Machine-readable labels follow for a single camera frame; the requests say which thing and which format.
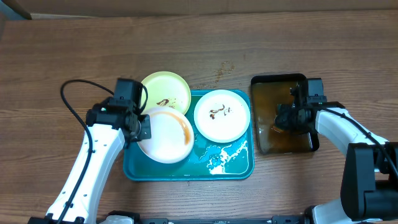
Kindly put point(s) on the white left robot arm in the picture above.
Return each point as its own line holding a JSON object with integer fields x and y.
{"x": 109, "y": 126}

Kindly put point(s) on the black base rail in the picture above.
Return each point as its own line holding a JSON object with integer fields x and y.
{"x": 128, "y": 217}

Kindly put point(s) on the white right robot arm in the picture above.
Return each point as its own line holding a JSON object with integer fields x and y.
{"x": 369, "y": 185}

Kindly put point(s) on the yellow plate with sauce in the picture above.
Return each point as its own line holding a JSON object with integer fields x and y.
{"x": 167, "y": 89}

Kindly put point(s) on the brown cardboard backdrop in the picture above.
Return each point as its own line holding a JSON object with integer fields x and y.
{"x": 27, "y": 9}

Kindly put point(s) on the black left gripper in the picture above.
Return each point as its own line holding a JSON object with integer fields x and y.
{"x": 145, "y": 120}

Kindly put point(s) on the teal plastic tray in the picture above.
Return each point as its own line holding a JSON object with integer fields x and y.
{"x": 207, "y": 161}

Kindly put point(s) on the white plate brown smear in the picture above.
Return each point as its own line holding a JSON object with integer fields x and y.
{"x": 172, "y": 136}

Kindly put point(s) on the white plate with sauce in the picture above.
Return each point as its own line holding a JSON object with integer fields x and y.
{"x": 221, "y": 116}

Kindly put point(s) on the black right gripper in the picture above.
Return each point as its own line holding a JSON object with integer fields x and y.
{"x": 283, "y": 124}

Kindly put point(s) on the black water tray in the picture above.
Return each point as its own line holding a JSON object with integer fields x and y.
{"x": 267, "y": 93}

